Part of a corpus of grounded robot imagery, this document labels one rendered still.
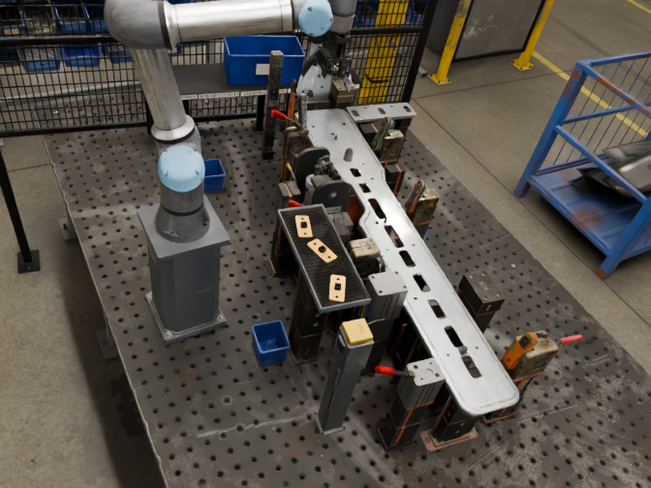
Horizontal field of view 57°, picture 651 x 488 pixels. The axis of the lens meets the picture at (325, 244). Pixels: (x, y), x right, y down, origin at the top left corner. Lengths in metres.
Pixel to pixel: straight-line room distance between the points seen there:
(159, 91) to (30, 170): 2.24
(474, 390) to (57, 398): 1.74
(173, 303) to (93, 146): 1.06
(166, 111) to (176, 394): 0.82
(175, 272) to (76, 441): 1.09
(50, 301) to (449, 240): 1.83
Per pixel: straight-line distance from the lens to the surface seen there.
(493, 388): 1.68
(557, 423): 2.09
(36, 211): 3.49
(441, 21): 5.31
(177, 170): 1.56
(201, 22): 1.36
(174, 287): 1.78
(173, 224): 1.66
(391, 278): 1.66
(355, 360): 1.50
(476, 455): 1.92
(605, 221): 3.91
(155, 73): 1.56
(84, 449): 2.60
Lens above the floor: 2.30
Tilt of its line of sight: 45 degrees down
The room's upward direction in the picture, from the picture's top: 12 degrees clockwise
